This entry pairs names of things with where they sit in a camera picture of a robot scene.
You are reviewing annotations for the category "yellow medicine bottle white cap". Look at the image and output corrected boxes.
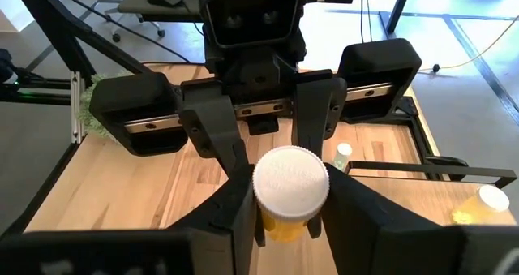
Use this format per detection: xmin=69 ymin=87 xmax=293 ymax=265
xmin=251 ymin=144 xmax=331 ymax=243
xmin=450 ymin=184 xmax=511 ymax=226

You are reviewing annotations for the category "grey office chair base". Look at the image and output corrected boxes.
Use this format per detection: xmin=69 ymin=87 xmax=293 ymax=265
xmin=89 ymin=0 xmax=168 ymax=45

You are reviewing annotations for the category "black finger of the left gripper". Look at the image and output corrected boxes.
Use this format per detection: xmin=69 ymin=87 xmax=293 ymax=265
xmin=290 ymin=76 xmax=349 ymax=240
xmin=178 ymin=79 xmax=267 ymax=247

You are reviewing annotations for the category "green succulent in white pot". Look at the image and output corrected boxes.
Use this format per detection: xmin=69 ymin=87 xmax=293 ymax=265
xmin=79 ymin=71 xmax=135 ymax=142

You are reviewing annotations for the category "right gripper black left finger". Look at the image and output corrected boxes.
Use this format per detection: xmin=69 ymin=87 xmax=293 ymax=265
xmin=169 ymin=164 xmax=263 ymax=275

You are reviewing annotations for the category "silver aluminium extrusion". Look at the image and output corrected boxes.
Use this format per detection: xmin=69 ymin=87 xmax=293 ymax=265
xmin=70 ymin=70 xmax=85 ymax=145

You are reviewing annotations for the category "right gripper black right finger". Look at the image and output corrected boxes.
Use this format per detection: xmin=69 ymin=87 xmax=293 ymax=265
xmin=322 ymin=164 xmax=464 ymax=275

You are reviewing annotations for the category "black desk leg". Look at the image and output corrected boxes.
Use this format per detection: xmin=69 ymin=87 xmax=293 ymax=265
xmin=384 ymin=0 xmax=415 ymax=36

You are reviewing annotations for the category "yellow power cord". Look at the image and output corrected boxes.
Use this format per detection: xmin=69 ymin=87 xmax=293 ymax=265
xmin=417 ymin=15 xmax=519 ymax=74

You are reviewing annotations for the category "teal medicine bottle white cap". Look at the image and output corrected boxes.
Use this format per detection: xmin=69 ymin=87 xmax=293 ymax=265
xmin=331 ymin=142 xmax=354 ymax=173

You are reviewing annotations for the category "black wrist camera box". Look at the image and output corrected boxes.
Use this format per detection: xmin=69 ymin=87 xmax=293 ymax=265
xmin=197 ymin=0 xmax=308 ymax=49

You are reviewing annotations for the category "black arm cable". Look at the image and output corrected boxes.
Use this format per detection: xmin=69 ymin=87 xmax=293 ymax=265
xmin=45 ymin=0 xmax=192 ymax=64

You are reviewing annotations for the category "black computer mouse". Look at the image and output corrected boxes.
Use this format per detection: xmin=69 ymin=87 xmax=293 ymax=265
xmin=146 ymin=0 xmax=184 ymax=8

